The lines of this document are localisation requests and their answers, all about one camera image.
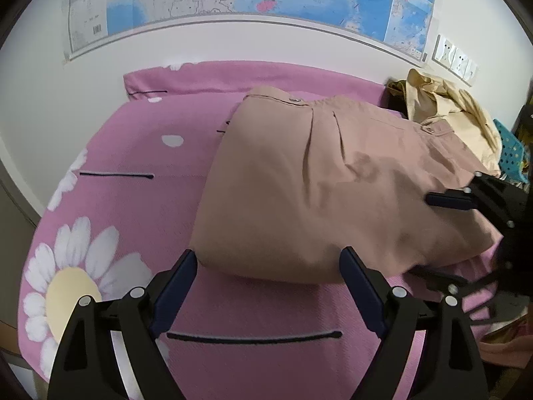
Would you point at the pink daisy print blanket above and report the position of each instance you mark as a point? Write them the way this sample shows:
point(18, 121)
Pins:
point(145, 216)

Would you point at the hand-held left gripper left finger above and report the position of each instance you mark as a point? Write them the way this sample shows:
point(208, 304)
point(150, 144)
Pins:
point(177, 289)

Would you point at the peach cloth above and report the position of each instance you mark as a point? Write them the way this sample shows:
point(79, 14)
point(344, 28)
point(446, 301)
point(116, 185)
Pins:
point(508, 348)

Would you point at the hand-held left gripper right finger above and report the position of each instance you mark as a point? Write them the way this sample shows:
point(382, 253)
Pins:
point(360, 287)

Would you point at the dusty pink jacket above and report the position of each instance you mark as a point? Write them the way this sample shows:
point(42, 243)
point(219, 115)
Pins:
point(312, 187)

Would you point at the cream garment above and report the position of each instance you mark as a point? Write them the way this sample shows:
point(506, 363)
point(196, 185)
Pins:
point(449, 100)

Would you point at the dark olive cloth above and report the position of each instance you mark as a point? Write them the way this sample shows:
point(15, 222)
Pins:
point(397, 91)

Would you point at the white wall socket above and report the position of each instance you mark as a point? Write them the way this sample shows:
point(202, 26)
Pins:
point(458, 61)
point(442, 50)
point(471, 71)

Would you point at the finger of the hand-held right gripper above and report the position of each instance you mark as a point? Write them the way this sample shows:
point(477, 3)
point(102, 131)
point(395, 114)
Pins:
point(449, 200)
point(441, 281)

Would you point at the teal plastic basket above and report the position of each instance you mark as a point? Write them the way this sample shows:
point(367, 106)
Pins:
point(510, 152)

